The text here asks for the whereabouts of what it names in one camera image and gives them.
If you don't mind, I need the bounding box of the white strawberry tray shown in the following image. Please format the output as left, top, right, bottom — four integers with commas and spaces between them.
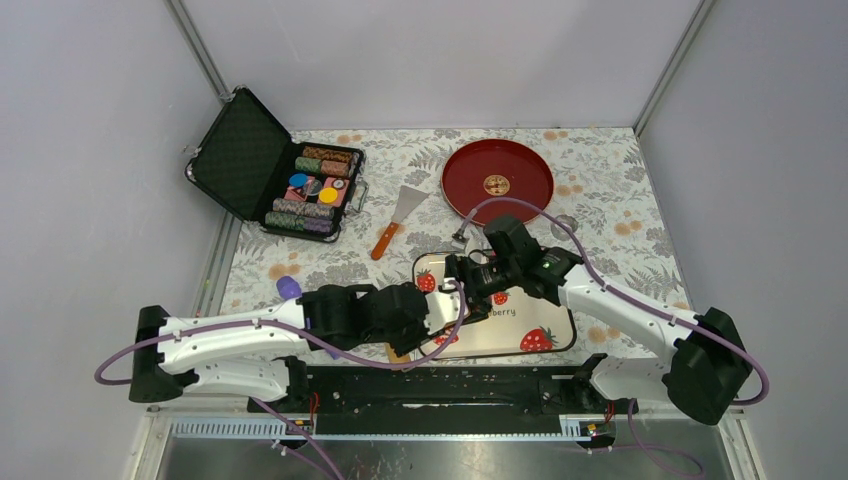
438, 287, 576, 360

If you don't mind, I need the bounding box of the wooden dough roller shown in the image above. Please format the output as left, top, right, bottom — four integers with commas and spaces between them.
385, 343, 412, 364

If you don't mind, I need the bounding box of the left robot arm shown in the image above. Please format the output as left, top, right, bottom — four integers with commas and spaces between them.
129, 281, 468, 411

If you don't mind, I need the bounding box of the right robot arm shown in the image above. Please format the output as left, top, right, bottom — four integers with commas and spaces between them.
444, 215, 762, 425

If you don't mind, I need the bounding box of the small glass cup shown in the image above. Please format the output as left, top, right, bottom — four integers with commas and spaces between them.
550, 214, 579, 241

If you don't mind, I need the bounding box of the red round plate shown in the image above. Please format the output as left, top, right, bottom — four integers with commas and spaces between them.
441, 139, 555, 225

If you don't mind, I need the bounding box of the floral table mat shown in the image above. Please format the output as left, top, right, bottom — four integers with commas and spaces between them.
210, 128, 689, 314

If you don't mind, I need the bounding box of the purple cylinder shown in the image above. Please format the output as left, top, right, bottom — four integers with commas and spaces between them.
275, 275, 302, 301

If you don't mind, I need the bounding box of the black poker chip case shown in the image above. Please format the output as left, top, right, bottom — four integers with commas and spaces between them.
184, 86, 367, 243

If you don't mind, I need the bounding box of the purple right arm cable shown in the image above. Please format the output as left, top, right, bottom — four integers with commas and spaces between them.
451, 195, 771, 480

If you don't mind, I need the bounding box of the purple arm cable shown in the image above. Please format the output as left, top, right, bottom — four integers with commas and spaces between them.
451, 195, 771, 480
93, 278, 468, 480

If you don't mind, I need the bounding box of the metal spatula wooden handle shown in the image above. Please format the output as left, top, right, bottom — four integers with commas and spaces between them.
370, 185, 429, 260

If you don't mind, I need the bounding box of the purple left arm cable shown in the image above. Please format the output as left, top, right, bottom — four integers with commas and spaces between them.
93, 278, 468, 480

